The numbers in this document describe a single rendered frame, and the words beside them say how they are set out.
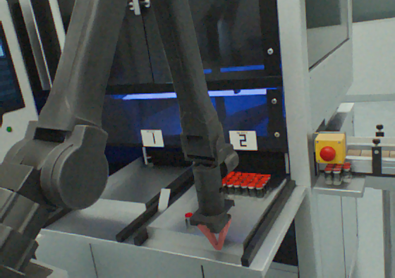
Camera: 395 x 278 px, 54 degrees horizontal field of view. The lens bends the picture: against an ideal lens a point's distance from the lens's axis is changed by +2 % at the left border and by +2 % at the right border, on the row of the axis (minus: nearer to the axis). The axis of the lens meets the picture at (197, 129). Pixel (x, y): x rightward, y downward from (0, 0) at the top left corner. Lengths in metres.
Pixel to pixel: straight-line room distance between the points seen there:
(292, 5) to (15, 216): 0.84
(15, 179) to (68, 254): 1.50
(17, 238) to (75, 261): 1.50
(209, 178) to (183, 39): 0.29
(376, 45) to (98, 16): 5.29
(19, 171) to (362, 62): 5.44
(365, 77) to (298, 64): 4.70
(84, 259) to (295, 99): 1.21
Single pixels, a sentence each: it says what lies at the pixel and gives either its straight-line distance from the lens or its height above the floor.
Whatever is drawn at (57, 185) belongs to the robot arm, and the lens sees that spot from 0.45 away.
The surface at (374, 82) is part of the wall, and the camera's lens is 5.77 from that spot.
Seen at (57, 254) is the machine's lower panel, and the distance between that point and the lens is 2.01.
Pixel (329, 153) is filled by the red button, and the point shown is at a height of 1.00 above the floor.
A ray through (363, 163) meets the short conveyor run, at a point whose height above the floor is 0.92.
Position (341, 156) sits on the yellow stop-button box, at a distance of 1.12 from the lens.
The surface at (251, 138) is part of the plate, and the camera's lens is 1.18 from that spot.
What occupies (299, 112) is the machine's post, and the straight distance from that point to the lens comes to 1.11.
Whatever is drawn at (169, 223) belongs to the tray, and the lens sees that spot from 1.07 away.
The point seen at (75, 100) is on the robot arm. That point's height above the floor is 1.32.
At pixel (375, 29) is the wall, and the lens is 5.67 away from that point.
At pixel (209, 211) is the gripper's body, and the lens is 0.83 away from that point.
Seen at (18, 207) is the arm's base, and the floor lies 1.23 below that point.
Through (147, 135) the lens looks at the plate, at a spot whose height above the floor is 1.03.
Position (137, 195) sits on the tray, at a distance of 1.27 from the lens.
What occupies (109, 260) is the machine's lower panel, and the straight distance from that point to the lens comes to 1.78.
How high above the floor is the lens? 1.39
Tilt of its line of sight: 16 degrees down
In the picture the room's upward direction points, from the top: 8 degrees counter-clockwise
